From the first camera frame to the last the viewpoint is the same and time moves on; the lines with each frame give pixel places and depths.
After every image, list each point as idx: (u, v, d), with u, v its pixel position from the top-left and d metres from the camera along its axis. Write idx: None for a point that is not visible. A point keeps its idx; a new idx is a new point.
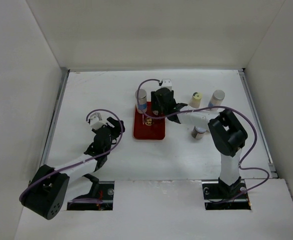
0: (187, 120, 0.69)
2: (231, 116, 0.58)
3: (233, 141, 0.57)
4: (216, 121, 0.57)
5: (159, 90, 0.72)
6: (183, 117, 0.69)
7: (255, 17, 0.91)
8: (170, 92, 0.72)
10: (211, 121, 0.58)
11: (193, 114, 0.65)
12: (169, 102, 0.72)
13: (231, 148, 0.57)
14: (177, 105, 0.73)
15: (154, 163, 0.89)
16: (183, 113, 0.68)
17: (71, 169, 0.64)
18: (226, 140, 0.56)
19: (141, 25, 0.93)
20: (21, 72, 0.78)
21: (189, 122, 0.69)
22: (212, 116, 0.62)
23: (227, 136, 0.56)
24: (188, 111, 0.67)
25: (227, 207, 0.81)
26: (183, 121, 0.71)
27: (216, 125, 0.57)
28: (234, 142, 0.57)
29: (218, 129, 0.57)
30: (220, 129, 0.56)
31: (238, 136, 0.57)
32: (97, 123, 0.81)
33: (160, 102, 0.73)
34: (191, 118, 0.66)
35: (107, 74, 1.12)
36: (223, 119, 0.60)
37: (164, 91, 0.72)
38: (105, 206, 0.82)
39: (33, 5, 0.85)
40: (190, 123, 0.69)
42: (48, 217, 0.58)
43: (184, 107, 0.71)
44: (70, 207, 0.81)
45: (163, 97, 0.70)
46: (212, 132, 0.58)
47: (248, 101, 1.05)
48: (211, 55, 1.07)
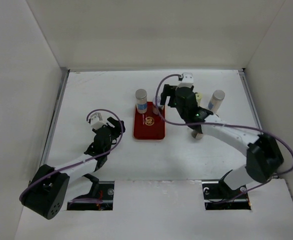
0: (212, 132, 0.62)
2: (272, 142, 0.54)
3: (269, 168, 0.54)
4: (256, 147, 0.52)
5: (181, 91, 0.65)
6: (209, 128, 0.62)
7: (254, 17, 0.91)
8: (194, 95, 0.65)
10: (251, 147, 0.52)
11: (223, 129, 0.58)
12: (191, 107, 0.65)
13: (266, 176, 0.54)
14: (200, 111, 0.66)
15: (155, 163, 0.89)
16: (210, 125, 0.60)
17: (71, 169, 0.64)
18: (263, 168, 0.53)
19: (141, 25, 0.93)
20: (21, 72, 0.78)
21: (215, 134, 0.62)
22: (250, 138, 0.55)
23: (264, 164, 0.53)
24: (217, 124, 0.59)
25: (227, 207, 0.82)
26: (207, 132, 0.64)
27: (256, 152, 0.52)
28: (270, 169, 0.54)
29: (257, 156, 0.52)
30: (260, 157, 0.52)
31: (275, 163, 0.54)
32: (97, 123, 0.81)
33: (181, 105, 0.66)
34: (221, 133, 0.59)
35: (107, 74, 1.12)
36: (260, 141, 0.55)
37: (187, 93, 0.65)
38: (105, 206, 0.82)
39: (33, 5, 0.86)
40: (216, 135, 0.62)
42: (48, 216, 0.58)
43: (211, 117, 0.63)
44: (70, 207, 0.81)
45: (185, 100, 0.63)
46: (249, 158, 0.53)
47: (248, 101, 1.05)
48: (212, 55, 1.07)
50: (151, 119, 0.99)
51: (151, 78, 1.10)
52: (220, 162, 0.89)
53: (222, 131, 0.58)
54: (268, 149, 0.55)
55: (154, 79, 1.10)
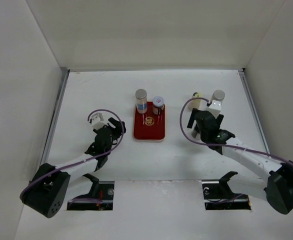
0: (234, 156, 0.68)
2: None
3: None
4: (278, 177, 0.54)
5: (201, 113, 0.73)
6: (230, 151, 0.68)
7: (254, 17, 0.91)
8: (213, 117, 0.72)
10: (273, 176, 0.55)
11: (245, 153, 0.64)
12: (211, 128, 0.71)
13: (289, 209, 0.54)
14: (220, 132, 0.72)
15: (154, 163, 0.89)
16: (232, 148, 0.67)
17: (72, 168, 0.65)
18: (287, 200, 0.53)
19: (141, 25, 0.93)
20: (21, 72, 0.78)
21: (236, 158, 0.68)
22: (272, 165, 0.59)
23: (289, 196, 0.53)
24: (239, 148, 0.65)
25: (227, 207, 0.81)
26: (228, 153, 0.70)
27: (279, 182, 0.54)
28: None
29: (280, 186, 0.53)
30: (282, 187, 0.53)
31: None
32: (98, 123, 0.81)
33: (201, 127, 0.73)
34: (242, 156, 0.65)
35: (107, 74, 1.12)
36: (283, 170, 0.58)
37: (206, 115, 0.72)
38: (105, 206, 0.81)
39: (33, 4, 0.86)
40: (236, 158, 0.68)
42: (48, 215, 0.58)
43: (231, 140, 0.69)
44: (70, 207, 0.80)
45: (204, 122, 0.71)
46: (272, 186, 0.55)
47: (248, 101, 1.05)
48: (212, 56, 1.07)
50: (151, 119, 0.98)
51: (151, 78, 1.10)
52: (220, 162, 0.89)
53: (243, 155, 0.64)
54: (292, 180, 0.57)
55: (153, 79, 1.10)
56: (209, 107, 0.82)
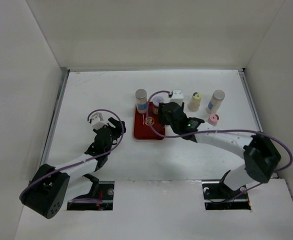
0: (207, 140, 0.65)
2: (265, 140, 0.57)
3: (269, 168, 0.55)
4: (252, 149, 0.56)
5: (168, 106, 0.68)
6: (203, 137, 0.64)
7: (255, 17, 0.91)
8: (181, 108, 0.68)
10: (247, 150, 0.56)
11: (217, 135, 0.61)
12: (180, 118, 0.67)
13: (268, 176, 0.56)
14: (191, 121, 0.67)
15: (154, 163, 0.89)
16: (203, 133, 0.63)
17: (72, 169, 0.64)
18: (264, 168, 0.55)
19: (141, 25, 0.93)
20: (21, 72, 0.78)
21: (209, 141, 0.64)
22: (244, 140, 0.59)
23: (266, 165, 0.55)
24: (211, 131, 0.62)
25: (227, 207, 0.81)
26: (201, 140, 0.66)
27: (253, 154, 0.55)
28: (270, 168, 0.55)
29: (255, 157, 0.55)
30: (258, 158, 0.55)
31: (273, 160, 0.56)
32: (98, 123, 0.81)
33: (171, 120, 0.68)
34: (215, 139, 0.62)
35: (107, 74, 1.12)
36: (255, 141, 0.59)
37: (173, 107, 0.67)
38: (105, 206, 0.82)
39: (33, 4, 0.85)
40: (211, 143, 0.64)
42: (48, 216, 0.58)
43: (202, 126, 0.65)
44: (70, 207, 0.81)
45: (172, 114, 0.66)
46: (248, 160, 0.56)
47: (248, 101, 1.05)
48: (212, 56, 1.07)
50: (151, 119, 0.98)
51: (151, 78, 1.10)
52: (220, 162, 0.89)
53: (217, 137, 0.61)
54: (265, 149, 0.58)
55: (153, 79, 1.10)
56: (172, 98, 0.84)
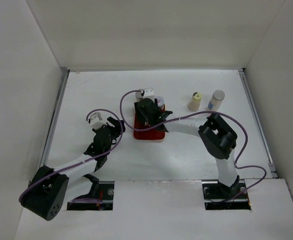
0: (175, 128, 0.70)
2: (219, 120, 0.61)
3: (224, 143, 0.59)
4: (205, 128, 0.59)
5: (142, 101, 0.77)
6: (171, 125, 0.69)
7: (255, 17, 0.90)
8: (153, 104, 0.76)
10: (202, 128, 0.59)
11: (180, 121, 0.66)
12: (153, 111, 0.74)
13: (224, 151, 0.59)
14: (162, 113, 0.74)
15: (154, 163, 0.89)
16: (169, 122, 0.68)
17: (70, 170, 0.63)
18: (218, 144, 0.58)
19: (141, 25, 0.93)
20: (22, 72, 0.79)
21: (177, 129, 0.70)
22: (201, 122, 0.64)
23: (219, 141, 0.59)
24: (175, 119, 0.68)
25: (227, 207, 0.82)
26: (171, 129, 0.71)
27: (207, 132, 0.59)
28: (225, 145, 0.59)
29: (209, 135, 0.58)
30: (211, 135, 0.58)
31: (228, 137, 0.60)
32: (97, 123, 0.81)
33: (145, 113, 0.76)
34: (179, 125, 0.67)
35: (107, 74, 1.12)
36: (211, 123, 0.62)
37: (146, 102, 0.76)
38: (104, 206, 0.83)
39: (33, 4, 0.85)
40: (178, 130, 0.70)
42: (47, 218, 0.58)
43: (170, 116, 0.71)
44: (70, 207, 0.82)
45: (146, 108, 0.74)
46: (204, 138, 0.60)
47: (248, 101, 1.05)
48: (212, 55, 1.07)
50: None
51: (151, 78, 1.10)
52: None
53: (180, 123, 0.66)
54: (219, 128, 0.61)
55: (153, 79, 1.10)
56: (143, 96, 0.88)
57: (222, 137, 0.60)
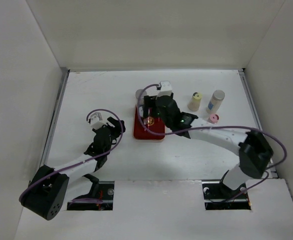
0: (200, 137, 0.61)
2: (260, 137, 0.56)
3: (263, 164, 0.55)
4: (247, 146, 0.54)
5: (162, 100, 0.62)
6: (197, 134, 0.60)
7: (255, 17, 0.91)
8: (175, 102, 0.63)
10: (243, 147, 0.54)
11: (211, 132, 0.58)
12: (174, 113, 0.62)
13: (261, 172, 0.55)
14: (184, 116, 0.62)
15: (155, 163, 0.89)
16: (197, 130, 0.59)
17: (71, 170, 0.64)
18: (258, 165, 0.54)
19: (141, 25, 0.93)
20: (22, 73, 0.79)
21: (202, 138, 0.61)
22: (239, 137, 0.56)
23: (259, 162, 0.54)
24: (205, 128, 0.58)
25: (227, 207, 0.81)
26: (195, 137, 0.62)
27: (248, 151, 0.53)
28: (263, 165, 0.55)
29: (250, 155, 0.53)
30: (253, 155, 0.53)
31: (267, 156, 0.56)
32: (97, 123, 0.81)
33: (164, 114, 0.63)
34: (209, 136, 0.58)
35: (107, 74, 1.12)
36: (249, 138, 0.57)
37: (167, 101, 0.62)
38: (104, 206, 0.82)
39: (33, 4, 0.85)
40: (203, 139, 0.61)
42: (48, 217, 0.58)
43: (195, 121, 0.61)
44: (70, 207, 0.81)
45: (167, 109, 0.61)
46: (243, 157, 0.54)
47: (248, 101, 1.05)
48: (212, 56, 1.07)
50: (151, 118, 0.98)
51: (151, 78, 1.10)
52: (220, 162, 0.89)
53: (211, 134, 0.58)
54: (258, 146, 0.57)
55: (153, 79, 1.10)
56: (160, 91, 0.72)
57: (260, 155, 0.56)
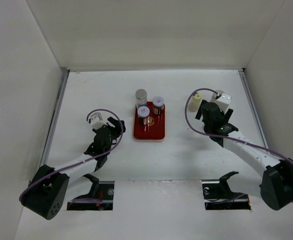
0: (233, 148, 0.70)
2: None
3: (285, 196, 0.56)
4: (274, 171, 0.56)
5: (208, 105, 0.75)
6: (231, 143, 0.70)
7: (255, 17, 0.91)
8: (219, 110, 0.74)
10: (269, 170, 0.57)
11: (245, 147, 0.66)
12: (215, 118, 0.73)
13: (281, 203, 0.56)
14: (224, 125, 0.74)
15: (155, 163, 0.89)
16: (232, 140, 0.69)
17: (71, 170, 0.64)
18: (280, 193, 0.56)
19: (141, 25, 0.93)
20: (22, 73, 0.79)
21: (235, 150, 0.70)
22: (270, 160, 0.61)
23: (282, 192, 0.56)
24: (240, 141, 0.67)
25: (227, 207, 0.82)
26: (228, 146, 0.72)
27: (274, 176, 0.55)
28: (285, 198, 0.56)
29: (275, 180, 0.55)
30: (277, 182, 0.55)
31: None
32: (97, 123, 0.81)
33: (206, 117, 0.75)
34: (242, 149, 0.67)
35: (107, 74, 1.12)
36: (281, 167, 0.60)
37: (212, 107, 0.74)
38: (105, 206, 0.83)
39: (33, 4, 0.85)
40: (235, 150, 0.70)
42: (48, 217, 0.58)
43: (234, 133, 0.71)
44: (70, 207, 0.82)
45: (209, 112, 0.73)
46: (266, 180, 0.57)
47: (248, 101, 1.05)
48: (212, 56, 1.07)
50: (151, 119, 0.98)
51: (151, 78, 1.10)
52: (220, 162, 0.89)
53: (243, 148, 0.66)
54: (288, 178, 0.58)
55: (153, 79, 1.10)
56: (219, 100, 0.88)
57: (285, 187, 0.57)
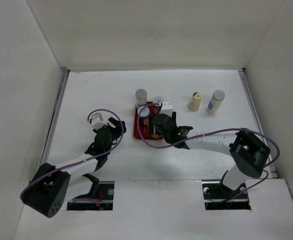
0: (197, 145, 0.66)
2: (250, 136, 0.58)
3: (258, 162, 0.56)
4: (238, 146, 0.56)
5: (158, 117, 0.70)
6: (193, 142, 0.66)
7: (255, 17, 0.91)
8: (170, 118, 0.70)
10: (234, 147, 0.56)
11: (205, 139, 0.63)
12: (170, 128, 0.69)
13: (259, 170, 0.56)
14: (180, 129, 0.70)
15: (154, 163, 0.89)
16: (192, 139, 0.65)
17: (72, 168, 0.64)
18: (253, 163, 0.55)
19: (141, 26, 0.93)
20: (21, 73, 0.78)
21: (200, 146, 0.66)
22: (230, 139, 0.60)
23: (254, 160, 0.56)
24: (198, 136, 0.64)
25: (227, 207, 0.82)
26: (193, 146, 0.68)
27: (240, 151, 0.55)
28: (260, 163, 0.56)
29: (243, 154, 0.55)
30: (245, 154, 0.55)
31: (261, 154, 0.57)
32: (98, 123, 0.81)
33: (161, 131, 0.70)
34: (203, 142, 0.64)
35: (107, 74, 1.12)
36: (241, 138, 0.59)
37: (162, 118, 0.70)
38: (105, 206, 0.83)
39: (33, 4, 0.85)
40: (201, 146, 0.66)
42: (49, 215, 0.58)
43: (191, 133, 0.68)
44: (70, 207, 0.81)
45: (163, 125, 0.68)
46: (236, 158, 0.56)
47: (248, 101, 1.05)
48: (212, 56, 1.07)
50: None
51: (151, 78, 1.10)
52: (221, 162, 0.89)
53: (204, 141, 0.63)
54: (252, 145, 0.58)
55: (153, 79, 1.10)
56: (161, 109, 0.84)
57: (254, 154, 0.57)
